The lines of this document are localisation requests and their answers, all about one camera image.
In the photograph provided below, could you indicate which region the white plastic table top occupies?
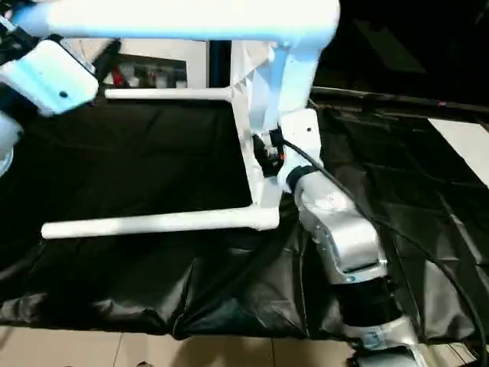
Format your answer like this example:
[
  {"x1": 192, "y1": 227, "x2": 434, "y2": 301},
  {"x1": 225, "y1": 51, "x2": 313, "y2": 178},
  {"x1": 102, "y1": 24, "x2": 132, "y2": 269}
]
[{"x1": 228, "y1": 0, "x2": 342, "y2": 233}]

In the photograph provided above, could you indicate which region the white glass-door cabinet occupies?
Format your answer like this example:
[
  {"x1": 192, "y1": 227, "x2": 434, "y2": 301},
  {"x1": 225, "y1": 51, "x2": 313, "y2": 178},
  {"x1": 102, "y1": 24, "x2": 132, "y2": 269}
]
[{"x1": 64, "y1": 36, "x2": 212, "y2": 101}]

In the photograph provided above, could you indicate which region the black table mat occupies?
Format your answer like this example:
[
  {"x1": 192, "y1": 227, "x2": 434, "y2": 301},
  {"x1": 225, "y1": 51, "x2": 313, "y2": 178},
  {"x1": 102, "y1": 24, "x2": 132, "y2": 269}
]
[{"x1": 0, "y1": 86, "x2": 489, "y2": 342}]

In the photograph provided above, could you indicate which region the black rod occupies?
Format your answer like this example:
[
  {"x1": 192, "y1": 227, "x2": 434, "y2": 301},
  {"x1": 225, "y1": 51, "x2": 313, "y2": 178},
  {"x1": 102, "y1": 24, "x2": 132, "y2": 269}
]
[{"x1": 311, "y1": 86, "x2": 489, "y2": 116}]

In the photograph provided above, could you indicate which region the white board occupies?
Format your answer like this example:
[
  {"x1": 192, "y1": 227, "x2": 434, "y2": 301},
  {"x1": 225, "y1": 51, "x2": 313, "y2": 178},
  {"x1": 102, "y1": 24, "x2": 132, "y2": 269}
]
[{"x1": 426, "y1": 117, "x2": 489, "y2": 181}]

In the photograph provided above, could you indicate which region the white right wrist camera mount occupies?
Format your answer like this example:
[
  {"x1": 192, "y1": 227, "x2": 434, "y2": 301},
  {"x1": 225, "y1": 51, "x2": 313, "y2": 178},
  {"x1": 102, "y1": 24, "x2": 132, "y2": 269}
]
[{"x1": 277, "y1": 108, "x2": 326, "y2": 193}]

